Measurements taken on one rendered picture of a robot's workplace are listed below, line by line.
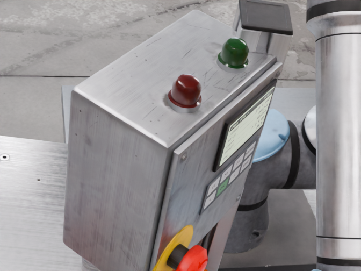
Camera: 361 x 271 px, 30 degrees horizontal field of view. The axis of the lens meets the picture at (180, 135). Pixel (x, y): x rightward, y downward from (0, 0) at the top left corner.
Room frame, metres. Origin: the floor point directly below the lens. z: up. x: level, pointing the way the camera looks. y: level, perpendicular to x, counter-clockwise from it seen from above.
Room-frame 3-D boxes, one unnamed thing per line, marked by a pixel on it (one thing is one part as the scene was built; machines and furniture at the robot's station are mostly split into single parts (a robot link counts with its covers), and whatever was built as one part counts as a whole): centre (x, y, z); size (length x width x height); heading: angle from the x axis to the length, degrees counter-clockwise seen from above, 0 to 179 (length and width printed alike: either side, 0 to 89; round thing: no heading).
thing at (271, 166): (0.83, -0.12, 1.05); 0.13 x 0.12 x 0.14; 105
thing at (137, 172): (0.44, 0.01, 1.38); 0.17 x 0.10 x 0.19; 153
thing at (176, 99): (0.40, 0.00, 1.49); 0.03 x 0.03 x 0.02
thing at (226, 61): (0.46, -0.03, 1.49); 0.03 x 0.03 x 0.02
